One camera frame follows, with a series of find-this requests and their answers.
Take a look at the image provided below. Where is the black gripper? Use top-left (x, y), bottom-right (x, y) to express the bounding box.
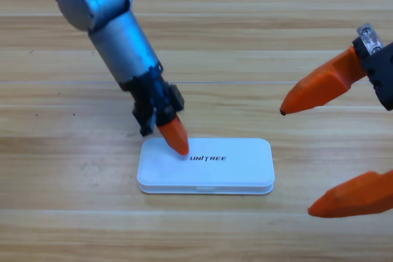
top-left (279, 22), bottom-right (393, 117)
top-left (119, 65), bottom-right (190, 156)

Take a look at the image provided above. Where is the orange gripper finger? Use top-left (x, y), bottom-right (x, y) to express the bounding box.
top-left (307, 169), bottom-right (393, 220)

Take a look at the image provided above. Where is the white Unitree pencil case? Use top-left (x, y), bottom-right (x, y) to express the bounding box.
top-left (136, 137), bottom-right (276, 196)

